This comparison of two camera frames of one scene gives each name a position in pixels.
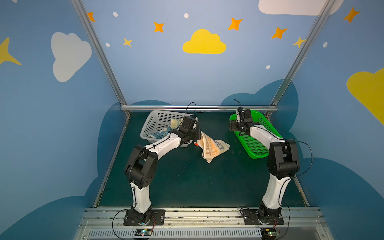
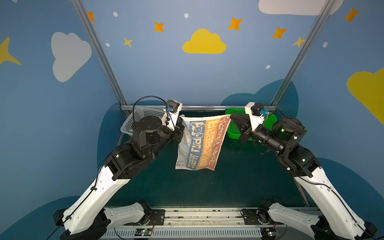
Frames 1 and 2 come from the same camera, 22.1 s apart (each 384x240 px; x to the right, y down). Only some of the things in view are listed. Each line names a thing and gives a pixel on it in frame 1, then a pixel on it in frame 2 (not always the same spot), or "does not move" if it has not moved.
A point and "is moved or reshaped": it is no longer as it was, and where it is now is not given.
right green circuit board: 268,233 does not move
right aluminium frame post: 300,56 does not move
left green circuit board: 146,232 does not move
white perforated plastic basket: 187,144 → 137,114
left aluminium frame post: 104,56 does not move
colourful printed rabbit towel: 211,148 is moved or reshaped
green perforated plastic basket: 254,147 → 269,120
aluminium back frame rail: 196,107 does not move
